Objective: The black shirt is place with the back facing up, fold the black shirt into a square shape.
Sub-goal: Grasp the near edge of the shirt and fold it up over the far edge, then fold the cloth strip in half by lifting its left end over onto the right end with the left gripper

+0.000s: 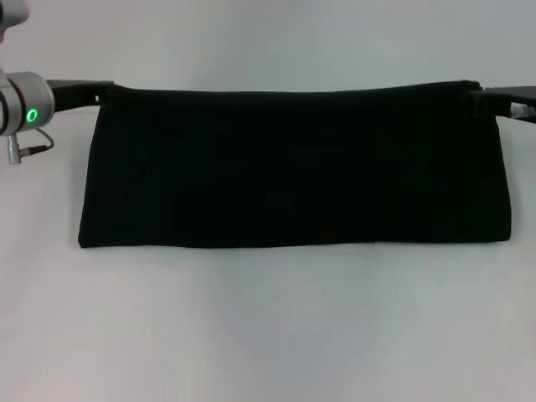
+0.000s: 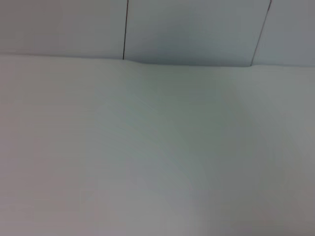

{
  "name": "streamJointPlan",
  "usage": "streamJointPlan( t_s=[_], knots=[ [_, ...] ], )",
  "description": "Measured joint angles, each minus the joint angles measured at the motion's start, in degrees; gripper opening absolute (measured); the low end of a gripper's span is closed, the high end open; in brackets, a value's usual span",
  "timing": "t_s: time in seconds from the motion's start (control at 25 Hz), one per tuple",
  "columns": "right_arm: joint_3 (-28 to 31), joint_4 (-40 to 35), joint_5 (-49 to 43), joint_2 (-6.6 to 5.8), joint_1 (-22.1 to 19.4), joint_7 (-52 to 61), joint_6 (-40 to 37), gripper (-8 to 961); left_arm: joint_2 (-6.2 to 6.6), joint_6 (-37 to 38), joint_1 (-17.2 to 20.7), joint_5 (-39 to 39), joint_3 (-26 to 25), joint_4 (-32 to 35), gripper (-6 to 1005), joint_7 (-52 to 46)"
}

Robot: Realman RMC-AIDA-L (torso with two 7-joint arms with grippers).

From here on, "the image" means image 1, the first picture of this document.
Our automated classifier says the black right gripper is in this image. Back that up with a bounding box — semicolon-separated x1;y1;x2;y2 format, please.
468;85;536;125

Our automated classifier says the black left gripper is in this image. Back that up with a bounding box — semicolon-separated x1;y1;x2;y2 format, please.
45;79;117;114

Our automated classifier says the black shirt with pink print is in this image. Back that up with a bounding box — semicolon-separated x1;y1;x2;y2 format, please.
78;79;513;250

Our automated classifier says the thin black cable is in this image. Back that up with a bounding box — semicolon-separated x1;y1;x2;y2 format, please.
5;126;56;166

